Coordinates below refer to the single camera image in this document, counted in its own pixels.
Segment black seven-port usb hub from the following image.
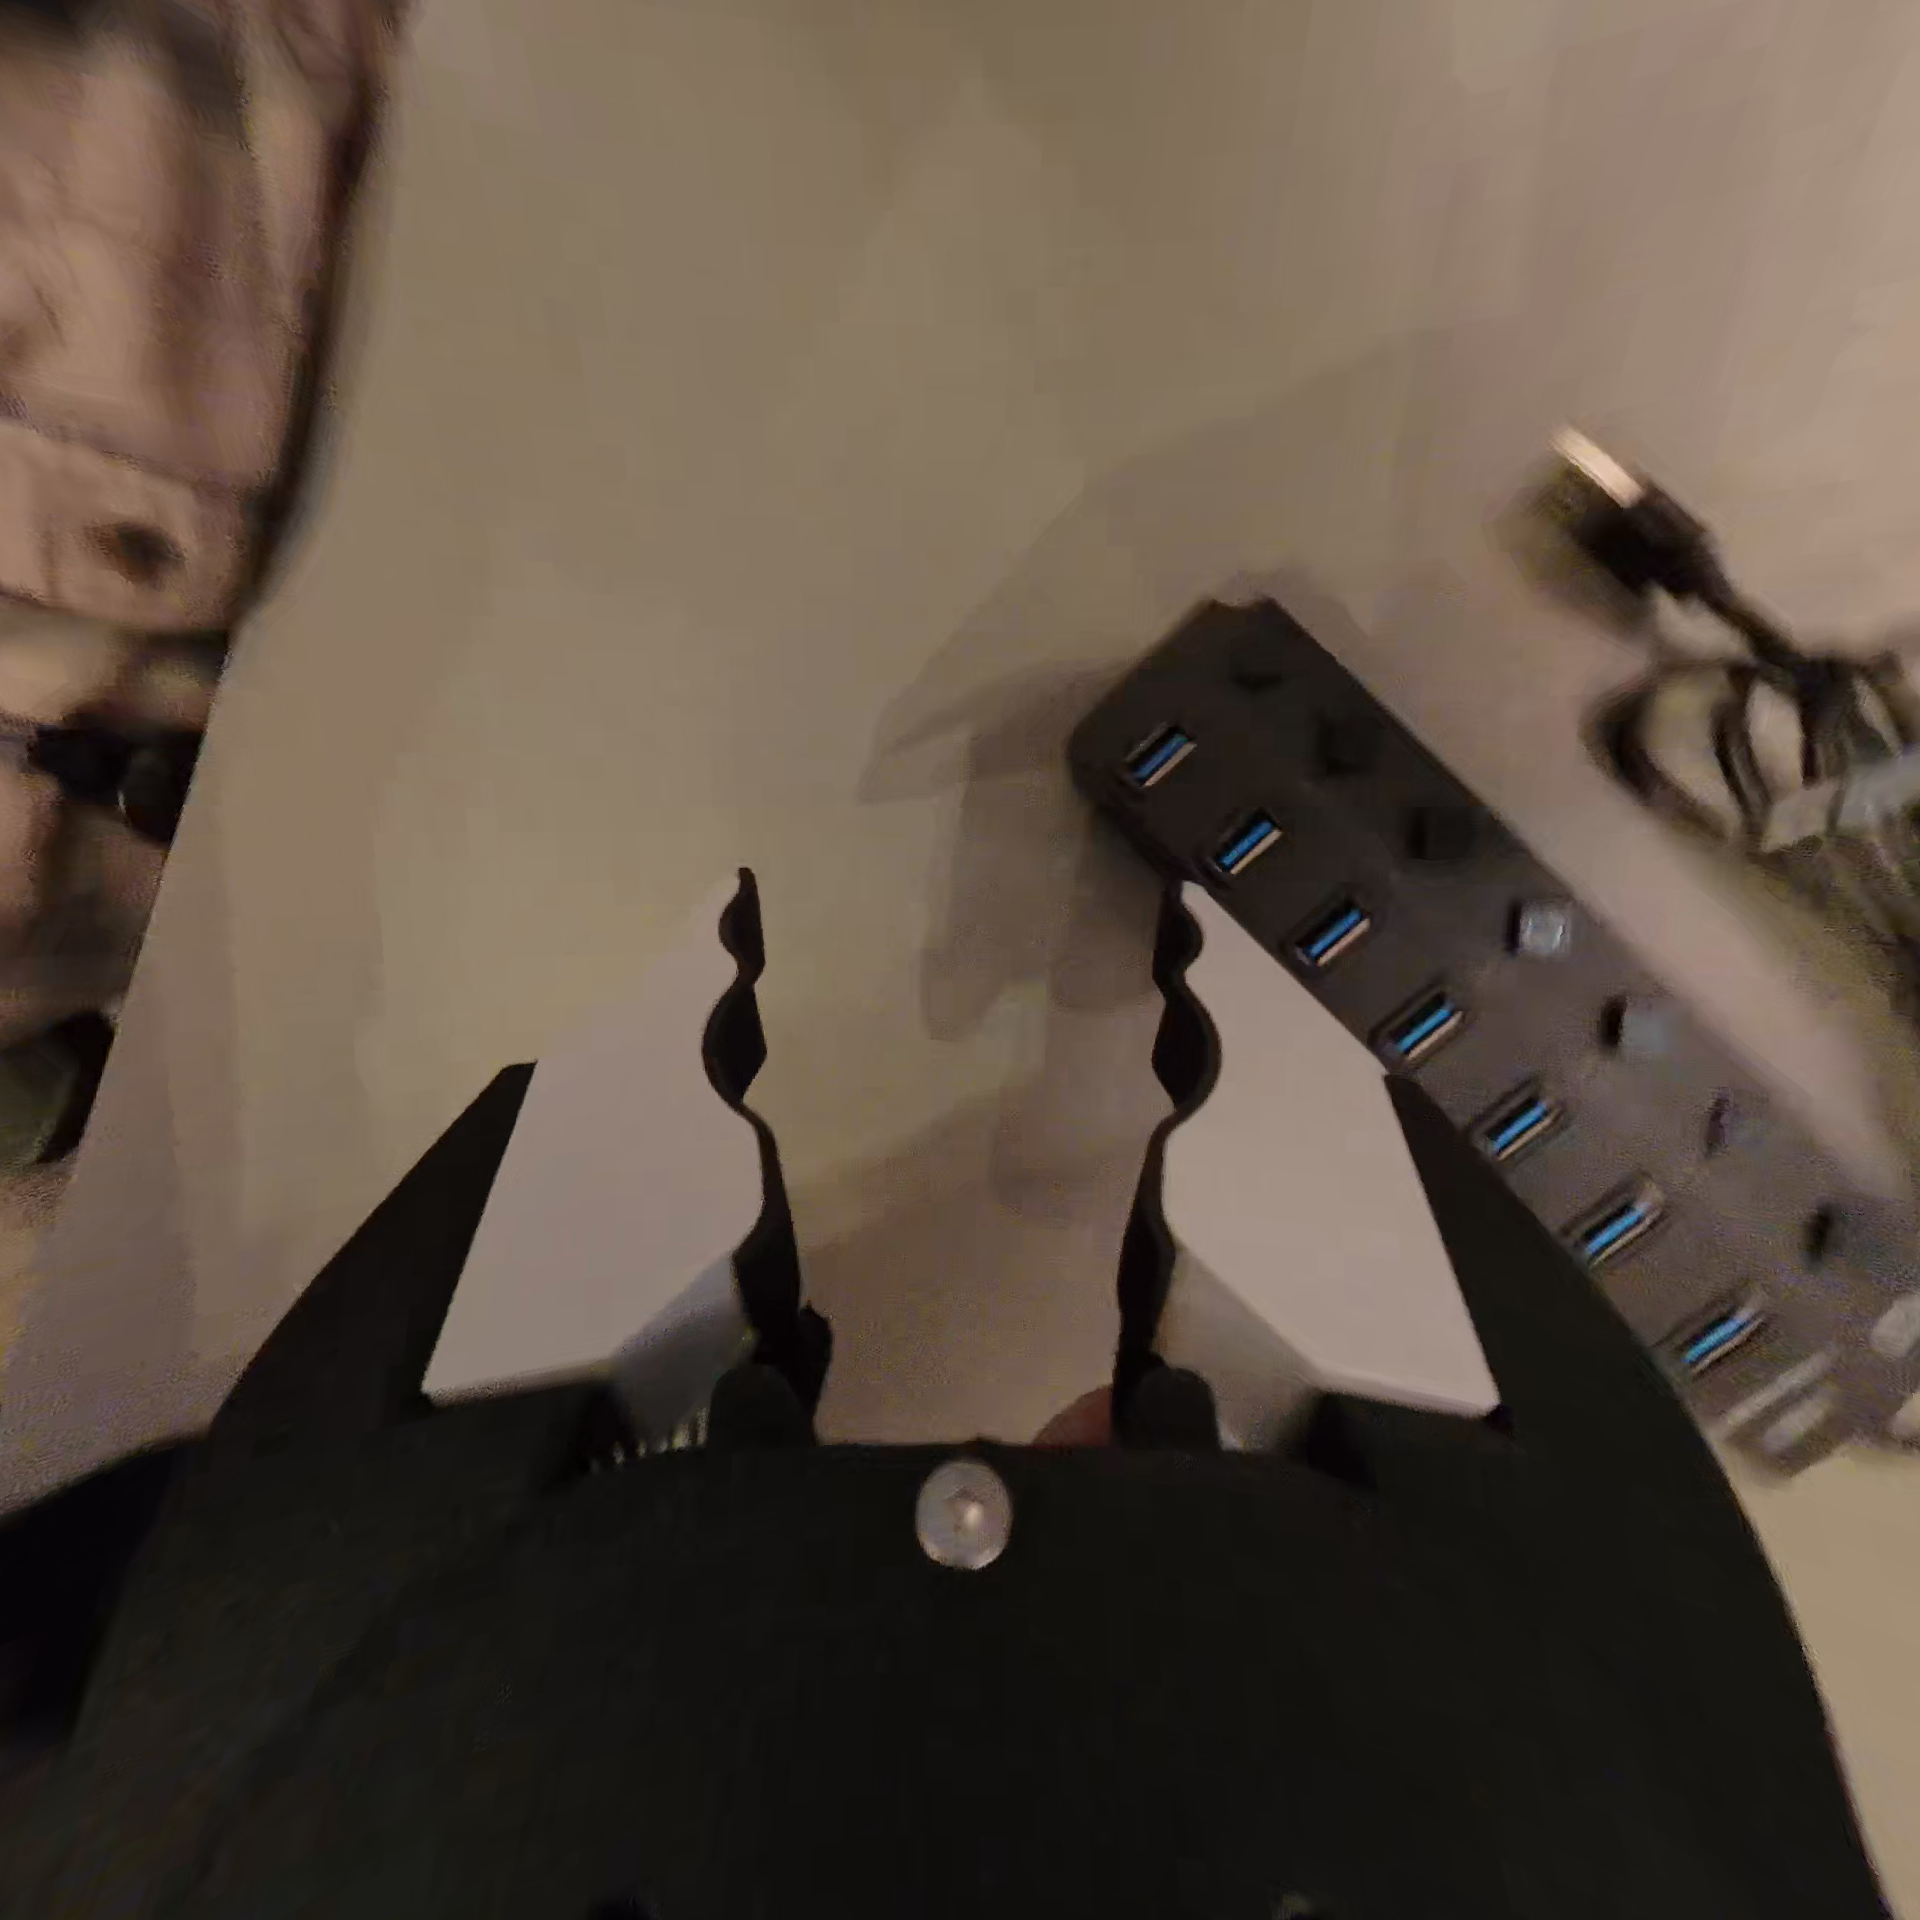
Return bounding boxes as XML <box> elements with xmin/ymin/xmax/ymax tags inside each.
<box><xmin>1068</xmin><ymin>597</ymin><xmax>1920</xmax><ymax>1479</ymax></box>

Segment black hub cable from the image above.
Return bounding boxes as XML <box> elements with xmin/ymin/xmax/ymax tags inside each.
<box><xmin>1507</xmin><ymin>427</ymin><xmax>1920</xmax><ymax>858</ymax></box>

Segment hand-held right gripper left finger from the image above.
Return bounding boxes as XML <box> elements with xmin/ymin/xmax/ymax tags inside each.
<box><xmin>423</xmin><ymin>863</ymin><xmax>838</xmax><ymax>1419</ymax></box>

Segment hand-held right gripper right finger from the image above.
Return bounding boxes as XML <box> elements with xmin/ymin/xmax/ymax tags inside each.
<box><xmin>1113</xmin><ymin>882</ymin><xmax>1505</xmax><ymax>1445</ymax></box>

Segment person's tan shirt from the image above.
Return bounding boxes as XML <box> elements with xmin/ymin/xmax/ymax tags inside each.
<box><xmin>0</xmin><ymin>0</ymin><xmax>400</xmax><ymax>1203</ymax></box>

